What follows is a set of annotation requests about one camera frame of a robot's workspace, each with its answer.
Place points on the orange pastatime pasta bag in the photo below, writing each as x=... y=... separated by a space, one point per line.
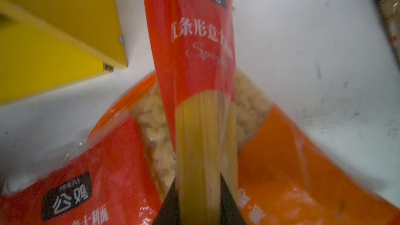
x=284 y=179

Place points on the dark spaghetti pack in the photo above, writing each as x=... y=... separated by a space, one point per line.
x=389 y=11

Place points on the yellow shelf unit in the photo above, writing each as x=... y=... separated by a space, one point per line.
x=50 y=44

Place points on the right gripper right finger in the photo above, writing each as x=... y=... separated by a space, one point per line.
x=230 y=214

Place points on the red macaroni bag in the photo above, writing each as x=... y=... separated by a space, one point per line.
x=121 y=179

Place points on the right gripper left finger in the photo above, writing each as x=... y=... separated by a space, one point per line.
x=169 y=212

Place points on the red spaghetti pack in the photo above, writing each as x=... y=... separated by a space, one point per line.
x=192 y=44

